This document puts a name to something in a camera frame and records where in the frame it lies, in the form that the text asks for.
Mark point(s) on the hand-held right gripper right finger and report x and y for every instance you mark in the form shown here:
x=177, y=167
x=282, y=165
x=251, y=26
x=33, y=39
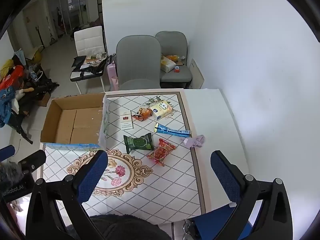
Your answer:
x=225, y=177

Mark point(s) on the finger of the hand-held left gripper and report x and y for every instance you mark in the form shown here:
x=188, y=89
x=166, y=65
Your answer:
x=7, y=152
x=32, y=162

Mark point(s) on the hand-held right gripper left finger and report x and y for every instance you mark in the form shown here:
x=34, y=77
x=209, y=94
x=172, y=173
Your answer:
x=92, y=177

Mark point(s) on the green snack packet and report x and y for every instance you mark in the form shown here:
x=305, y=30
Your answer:
x=138, y=143

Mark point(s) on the white cigarette box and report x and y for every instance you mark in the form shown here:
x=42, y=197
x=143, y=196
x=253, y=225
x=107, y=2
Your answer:
x=126, y=122

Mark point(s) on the red snack packet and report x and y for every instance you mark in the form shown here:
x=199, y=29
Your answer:
x=160, y=152

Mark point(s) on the long blue packet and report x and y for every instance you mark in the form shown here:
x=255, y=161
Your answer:
x=170, y=130

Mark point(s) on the orange snack packet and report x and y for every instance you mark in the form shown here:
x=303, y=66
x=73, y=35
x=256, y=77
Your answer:
x=143, y=113

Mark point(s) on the yellow carton box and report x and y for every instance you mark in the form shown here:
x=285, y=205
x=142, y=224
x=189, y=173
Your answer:
x=161, y=110

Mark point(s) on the person's left forearm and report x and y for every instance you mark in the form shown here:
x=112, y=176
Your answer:
x=8, y=176

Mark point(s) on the blue chair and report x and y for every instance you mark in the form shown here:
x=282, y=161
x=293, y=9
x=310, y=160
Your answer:
x=217, y=223

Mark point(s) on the blue garment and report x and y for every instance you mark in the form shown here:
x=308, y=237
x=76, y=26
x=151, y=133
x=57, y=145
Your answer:
x=6, y=102

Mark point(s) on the person's dark fuzzy clothing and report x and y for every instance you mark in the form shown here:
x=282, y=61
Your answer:
x=120, y=227

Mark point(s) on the floral patterned tablecloth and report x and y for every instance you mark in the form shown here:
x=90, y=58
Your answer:
x=162, y=182

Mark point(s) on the small cardboard box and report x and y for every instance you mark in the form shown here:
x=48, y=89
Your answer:
x=45, y=98

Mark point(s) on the pile of clothes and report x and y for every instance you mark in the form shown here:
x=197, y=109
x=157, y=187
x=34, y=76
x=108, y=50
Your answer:
x=25, y=90

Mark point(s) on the red plastic bag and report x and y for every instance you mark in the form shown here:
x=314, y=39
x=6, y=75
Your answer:
x=13, y=76

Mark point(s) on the yellow garment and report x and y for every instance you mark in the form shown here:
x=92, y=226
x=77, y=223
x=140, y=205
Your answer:
x=5, y=67

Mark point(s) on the pink suitcase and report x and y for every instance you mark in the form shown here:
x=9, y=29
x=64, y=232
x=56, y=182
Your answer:
x=111, y=73

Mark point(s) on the white board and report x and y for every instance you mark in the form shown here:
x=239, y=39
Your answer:
x=197, y=73

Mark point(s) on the black cloth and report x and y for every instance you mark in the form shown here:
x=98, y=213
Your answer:
x=96, y=68

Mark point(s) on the black flat bag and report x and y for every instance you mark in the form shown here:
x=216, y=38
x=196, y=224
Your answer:
x=78, y=61

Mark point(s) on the small red box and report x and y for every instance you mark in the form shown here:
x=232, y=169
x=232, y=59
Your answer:
x=177, y=69

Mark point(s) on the stack of papers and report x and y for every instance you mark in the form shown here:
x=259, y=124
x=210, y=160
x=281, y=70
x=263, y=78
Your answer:
x=93, y=58

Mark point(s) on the grey upholstered chair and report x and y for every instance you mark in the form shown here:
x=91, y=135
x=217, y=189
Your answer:
x=172, y=42
x=138, y=60

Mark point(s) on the white tissue pack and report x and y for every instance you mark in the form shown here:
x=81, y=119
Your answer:
x=167, y=64

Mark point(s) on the white padded chair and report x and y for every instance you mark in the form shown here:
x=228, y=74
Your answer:
x=88, y=41

